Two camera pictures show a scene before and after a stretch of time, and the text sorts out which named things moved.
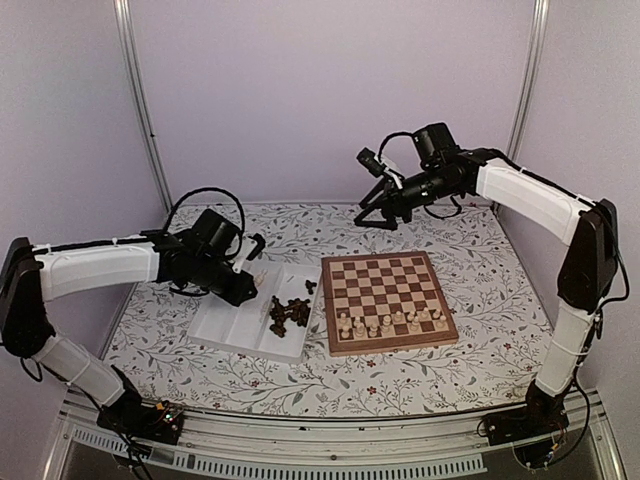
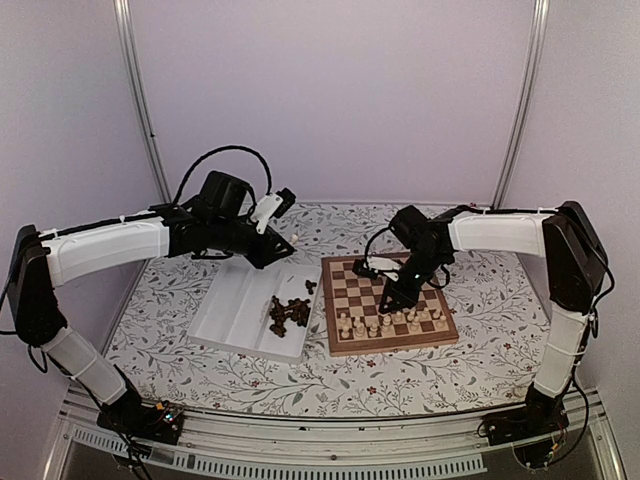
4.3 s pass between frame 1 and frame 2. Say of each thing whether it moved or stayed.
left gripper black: moved
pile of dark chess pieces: stayed
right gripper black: moved
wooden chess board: stayed
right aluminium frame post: stayed
